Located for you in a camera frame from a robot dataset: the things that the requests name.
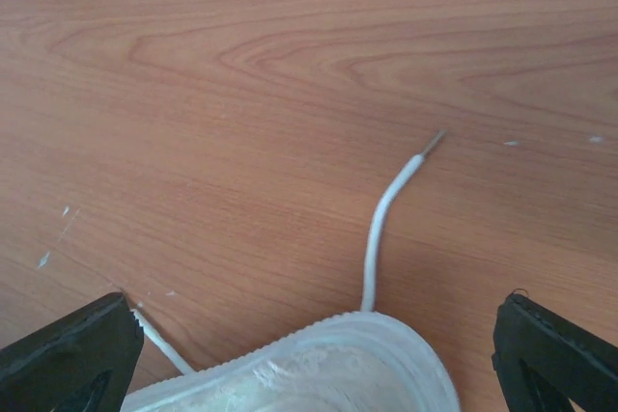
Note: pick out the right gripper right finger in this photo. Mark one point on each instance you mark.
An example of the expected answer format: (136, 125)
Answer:
(544, 362)

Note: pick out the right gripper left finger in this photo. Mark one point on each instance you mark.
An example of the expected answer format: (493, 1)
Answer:
(83, 361)

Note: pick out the cream white lace sneaker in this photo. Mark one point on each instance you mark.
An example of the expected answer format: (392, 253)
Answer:
(359, 361)

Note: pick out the white shoelace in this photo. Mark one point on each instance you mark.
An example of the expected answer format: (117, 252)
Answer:
(370, 264)

